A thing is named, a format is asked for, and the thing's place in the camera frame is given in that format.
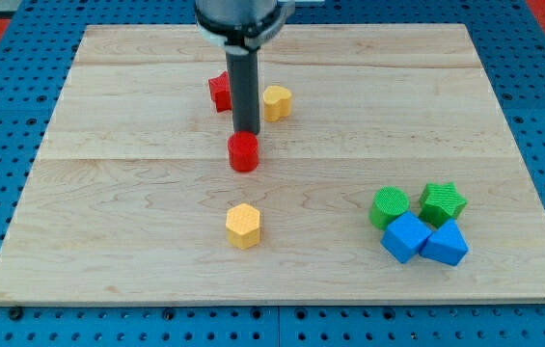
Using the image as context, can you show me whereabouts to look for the yellow heart block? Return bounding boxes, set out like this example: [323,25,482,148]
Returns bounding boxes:
[263,85,292,122]

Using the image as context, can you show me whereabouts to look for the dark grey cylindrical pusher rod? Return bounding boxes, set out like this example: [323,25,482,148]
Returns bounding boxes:
[226,52,260,135]

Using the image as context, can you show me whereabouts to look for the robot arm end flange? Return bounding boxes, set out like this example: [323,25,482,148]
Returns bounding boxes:
[194,0,295,55]

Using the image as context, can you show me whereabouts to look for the red star block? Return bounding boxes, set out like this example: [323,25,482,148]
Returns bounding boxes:
[208,71,232,113]

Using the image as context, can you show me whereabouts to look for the green star block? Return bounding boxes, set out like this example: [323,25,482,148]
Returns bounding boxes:
[419,182,468,227]

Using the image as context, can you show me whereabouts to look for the red cylinder block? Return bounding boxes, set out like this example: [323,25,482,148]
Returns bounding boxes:
[228,131,259,173]

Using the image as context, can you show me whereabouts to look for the yellow hexagon block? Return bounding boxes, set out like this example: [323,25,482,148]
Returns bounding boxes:
[226,203,261,250]

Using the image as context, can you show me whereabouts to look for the light wooden board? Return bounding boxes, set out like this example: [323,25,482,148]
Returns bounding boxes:
[0,24,545,307]

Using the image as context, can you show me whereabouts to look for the green cylinder block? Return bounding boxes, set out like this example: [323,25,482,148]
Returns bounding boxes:
[368,186,410,230]

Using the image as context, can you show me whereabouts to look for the blue cube block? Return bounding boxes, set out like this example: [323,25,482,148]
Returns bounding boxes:
[381,211,433,263]

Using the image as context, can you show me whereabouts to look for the blue triangular prism block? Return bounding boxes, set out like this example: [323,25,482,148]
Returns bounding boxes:
[420,219,469,266]

